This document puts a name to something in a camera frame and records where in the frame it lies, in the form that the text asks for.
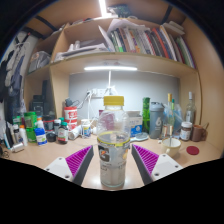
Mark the white bottle blue label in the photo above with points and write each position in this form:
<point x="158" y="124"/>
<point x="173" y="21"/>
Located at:
<point x="41" y="136"/>

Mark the light blue hairbrush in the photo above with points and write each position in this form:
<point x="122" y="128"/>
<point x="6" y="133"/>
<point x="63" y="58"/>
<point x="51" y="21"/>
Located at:
<point x="140" y="137"/>

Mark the wooden shelf unit with books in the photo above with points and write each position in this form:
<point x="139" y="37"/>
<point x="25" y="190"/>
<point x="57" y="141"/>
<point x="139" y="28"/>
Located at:
<point x="133" y="61"/>

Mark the hanging dark clothes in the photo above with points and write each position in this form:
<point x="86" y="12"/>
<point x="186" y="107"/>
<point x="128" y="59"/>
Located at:
<point x="13" y="73"/>

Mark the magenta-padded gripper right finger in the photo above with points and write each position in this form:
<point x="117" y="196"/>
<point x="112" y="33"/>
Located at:
<point x="146" y="159"/>

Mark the white desk lamp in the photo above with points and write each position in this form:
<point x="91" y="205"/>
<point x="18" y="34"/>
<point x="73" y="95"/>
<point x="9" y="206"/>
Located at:
<point x="110" y="68"/>

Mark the dark bottle green cap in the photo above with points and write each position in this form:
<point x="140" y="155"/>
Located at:
<point x="63" y="133"/>

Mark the ceiling light bar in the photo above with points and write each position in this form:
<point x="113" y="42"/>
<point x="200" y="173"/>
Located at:
<point x="102" y="7"/>

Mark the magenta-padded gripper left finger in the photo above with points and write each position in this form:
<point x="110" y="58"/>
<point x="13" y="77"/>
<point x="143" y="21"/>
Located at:
<point x="78" y="160"/>

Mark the white bottle orange cap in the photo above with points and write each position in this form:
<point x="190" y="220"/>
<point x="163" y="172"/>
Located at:
<point x="23" y="136"/>

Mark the clear glass bottle white cap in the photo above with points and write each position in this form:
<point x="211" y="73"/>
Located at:
<point x="190" y="111"/>

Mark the cream ceramic cup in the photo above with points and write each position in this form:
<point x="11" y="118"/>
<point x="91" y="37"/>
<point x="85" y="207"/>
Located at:
<point x="171" y="150"/>

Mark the red and white canister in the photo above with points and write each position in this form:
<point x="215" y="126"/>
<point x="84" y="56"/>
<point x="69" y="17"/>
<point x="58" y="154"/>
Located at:
<point x="70" y="115"/>

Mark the white and blue carton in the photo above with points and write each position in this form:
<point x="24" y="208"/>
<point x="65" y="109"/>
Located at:
<point x="136" y="125"/>

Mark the grey shaker bottle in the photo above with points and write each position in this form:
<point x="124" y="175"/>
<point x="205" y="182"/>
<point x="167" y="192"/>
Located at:
<point x="156" y="121"/>

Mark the green plastic container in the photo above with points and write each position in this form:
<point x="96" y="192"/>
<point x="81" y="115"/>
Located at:
<point x="30" y="125"/>

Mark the spoon in cream cup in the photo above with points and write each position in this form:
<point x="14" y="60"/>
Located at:
<point x="171" y="135"/>

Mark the brown jar white lid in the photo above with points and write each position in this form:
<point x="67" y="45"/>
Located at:
<point x="186" y="131"/>

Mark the brown mug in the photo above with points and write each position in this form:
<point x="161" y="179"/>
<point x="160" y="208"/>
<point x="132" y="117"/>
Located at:
<point x="198" y="133"/>

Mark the flat round red coaster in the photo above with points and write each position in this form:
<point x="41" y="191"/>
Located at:
<point x="192" y="150"/>

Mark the clear drink bottle yellow cap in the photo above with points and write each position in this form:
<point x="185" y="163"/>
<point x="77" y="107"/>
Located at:
<point x="113" y="156"/>

